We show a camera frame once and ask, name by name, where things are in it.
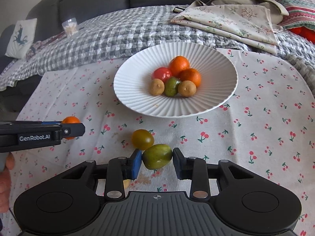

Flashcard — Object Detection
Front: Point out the olive brown tomato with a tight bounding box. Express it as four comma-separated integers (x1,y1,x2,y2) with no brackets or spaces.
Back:
131,129,154,151

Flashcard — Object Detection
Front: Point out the dark green tomato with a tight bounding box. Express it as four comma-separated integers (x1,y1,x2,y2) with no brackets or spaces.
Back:
142,144,172,170

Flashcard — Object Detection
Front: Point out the brown longan fruit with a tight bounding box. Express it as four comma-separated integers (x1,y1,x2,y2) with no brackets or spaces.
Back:
178,80,197,98

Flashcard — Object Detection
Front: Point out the tan longan fruit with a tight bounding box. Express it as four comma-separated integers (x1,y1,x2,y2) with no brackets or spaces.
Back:
149,78,164,96

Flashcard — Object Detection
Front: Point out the red tomato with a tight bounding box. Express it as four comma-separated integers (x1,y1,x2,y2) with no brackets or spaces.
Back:
151,67,172,83

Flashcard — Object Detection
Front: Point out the large orange mandarin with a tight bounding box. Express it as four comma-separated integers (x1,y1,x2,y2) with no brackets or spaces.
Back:
168,56,190,77

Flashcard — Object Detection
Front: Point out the person's left hand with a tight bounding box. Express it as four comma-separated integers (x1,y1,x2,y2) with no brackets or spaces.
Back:
0,153,15,213

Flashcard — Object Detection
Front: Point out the cherry print cloth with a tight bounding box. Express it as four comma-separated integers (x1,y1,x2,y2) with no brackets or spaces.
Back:
10,50,314,235

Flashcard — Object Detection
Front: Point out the white deer print pillow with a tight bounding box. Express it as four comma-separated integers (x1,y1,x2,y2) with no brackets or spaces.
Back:
5,18,37,59

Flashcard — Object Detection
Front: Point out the white ribbed plate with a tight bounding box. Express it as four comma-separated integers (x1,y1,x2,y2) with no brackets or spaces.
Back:
113,42,239,118

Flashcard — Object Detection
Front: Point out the clear bag of sticks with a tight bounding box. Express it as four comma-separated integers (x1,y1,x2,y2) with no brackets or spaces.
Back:
62,18,79,37

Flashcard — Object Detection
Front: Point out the grey checkered blanket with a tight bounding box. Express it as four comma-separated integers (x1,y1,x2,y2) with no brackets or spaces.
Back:
0,4,315,92

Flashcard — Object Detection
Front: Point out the dark grey sofa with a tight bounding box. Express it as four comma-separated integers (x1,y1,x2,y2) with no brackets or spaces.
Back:
0,0,232,111

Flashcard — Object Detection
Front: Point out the folded floral cloth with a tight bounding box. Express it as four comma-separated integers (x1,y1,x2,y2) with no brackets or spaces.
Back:
171,4,283,55

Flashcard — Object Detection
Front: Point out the beige tote bag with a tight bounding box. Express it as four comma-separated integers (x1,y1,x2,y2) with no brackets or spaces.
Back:
193,0,289,25

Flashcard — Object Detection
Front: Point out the striped patterned pillow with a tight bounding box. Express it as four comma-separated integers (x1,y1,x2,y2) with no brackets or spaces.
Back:
275,0,314,30

